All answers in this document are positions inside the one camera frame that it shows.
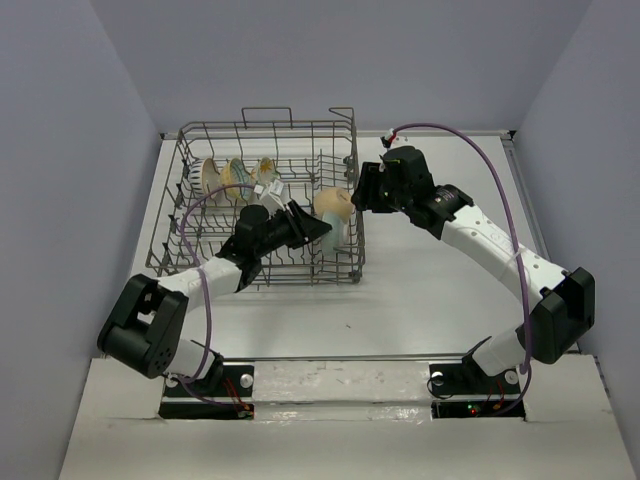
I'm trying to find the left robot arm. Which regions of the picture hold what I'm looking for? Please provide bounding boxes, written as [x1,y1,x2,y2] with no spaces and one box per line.
[97,201,332,395]

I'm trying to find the tan orange bowl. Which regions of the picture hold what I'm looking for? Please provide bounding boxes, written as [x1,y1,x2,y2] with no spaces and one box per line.
[313,187,354,223]

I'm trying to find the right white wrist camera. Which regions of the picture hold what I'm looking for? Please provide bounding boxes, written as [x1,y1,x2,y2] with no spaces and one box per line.
[380,129,410,150]

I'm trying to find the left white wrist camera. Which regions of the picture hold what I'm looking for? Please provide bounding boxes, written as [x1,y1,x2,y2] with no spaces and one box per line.
[253,179,290,215]

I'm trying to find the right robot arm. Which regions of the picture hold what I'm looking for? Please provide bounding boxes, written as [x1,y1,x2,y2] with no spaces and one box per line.
[352,146,595,392]

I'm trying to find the yellow blue sun bowl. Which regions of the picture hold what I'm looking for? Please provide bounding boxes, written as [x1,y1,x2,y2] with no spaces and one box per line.
[220,157,253,201]

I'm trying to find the teal ceramic bowl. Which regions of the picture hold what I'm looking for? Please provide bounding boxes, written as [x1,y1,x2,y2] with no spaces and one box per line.
[320,210,348,256]

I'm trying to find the leaf patterned white bowl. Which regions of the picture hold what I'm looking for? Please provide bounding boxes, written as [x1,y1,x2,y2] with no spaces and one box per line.
[250,157,281,185]

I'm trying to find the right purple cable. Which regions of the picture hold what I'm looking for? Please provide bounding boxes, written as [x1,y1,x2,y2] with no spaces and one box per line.
[394,122,531,376]

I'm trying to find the purple cable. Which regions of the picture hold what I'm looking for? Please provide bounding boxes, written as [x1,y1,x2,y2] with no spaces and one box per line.
[177,183,256,405]
[394,122,531,376]

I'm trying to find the white pink rimmed bowl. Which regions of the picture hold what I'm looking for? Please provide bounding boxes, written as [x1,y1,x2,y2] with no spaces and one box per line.
[187,157,220,198]

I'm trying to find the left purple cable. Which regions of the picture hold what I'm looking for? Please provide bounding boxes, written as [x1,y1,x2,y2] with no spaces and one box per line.
[177,183,256,405]

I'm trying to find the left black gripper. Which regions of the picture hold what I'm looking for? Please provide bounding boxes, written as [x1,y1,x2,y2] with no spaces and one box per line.
[253,201,330,259]

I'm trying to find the grey wire dish rack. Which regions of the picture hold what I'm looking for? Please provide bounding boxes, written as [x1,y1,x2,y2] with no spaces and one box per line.
[145,105,366,289]

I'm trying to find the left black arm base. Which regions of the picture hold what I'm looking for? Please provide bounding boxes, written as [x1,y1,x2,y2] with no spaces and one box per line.
[158,358,255,421]

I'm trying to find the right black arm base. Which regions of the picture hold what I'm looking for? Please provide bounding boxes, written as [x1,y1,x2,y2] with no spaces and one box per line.
[426,339,525,419]

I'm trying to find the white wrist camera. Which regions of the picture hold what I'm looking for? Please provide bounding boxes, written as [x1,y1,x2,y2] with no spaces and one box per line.
[253,179,290,215]
[380,129,410,150]

